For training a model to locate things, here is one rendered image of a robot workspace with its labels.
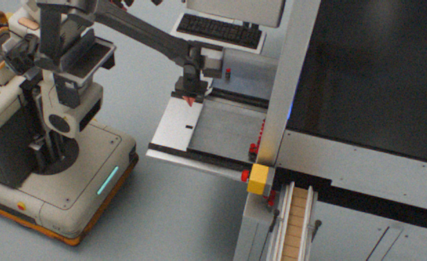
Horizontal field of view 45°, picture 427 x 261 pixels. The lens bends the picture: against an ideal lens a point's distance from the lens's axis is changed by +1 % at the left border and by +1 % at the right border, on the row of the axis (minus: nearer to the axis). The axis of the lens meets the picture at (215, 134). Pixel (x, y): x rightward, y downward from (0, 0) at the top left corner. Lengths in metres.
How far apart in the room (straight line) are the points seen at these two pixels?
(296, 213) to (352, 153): 0.28
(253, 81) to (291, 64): 0.79
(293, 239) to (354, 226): 0.35
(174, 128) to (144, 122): 1.21
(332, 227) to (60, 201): 1.27
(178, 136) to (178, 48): 0.51
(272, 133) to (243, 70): 0.67
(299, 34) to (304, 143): 0.42
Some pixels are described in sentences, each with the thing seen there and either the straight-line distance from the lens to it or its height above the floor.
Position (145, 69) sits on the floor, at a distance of 3.51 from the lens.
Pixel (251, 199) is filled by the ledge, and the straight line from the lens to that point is 1.81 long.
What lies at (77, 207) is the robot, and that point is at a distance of 2.51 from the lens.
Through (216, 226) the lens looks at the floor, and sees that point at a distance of 2.75.
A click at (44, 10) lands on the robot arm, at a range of 1.46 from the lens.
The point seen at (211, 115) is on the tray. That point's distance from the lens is 2.03.
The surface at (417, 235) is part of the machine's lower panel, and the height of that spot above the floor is 0.82.
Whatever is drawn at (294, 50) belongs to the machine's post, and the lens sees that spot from 1.38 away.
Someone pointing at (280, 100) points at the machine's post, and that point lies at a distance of 1.50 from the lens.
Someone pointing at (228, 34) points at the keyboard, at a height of 0.82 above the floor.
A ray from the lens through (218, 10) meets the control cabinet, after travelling 2.62.
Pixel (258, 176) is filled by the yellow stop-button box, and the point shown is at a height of 1.03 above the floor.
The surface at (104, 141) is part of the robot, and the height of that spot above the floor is 0.28.
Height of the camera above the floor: 2.37
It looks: 50 degrees down
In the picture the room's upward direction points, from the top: 7 degrees clockwise
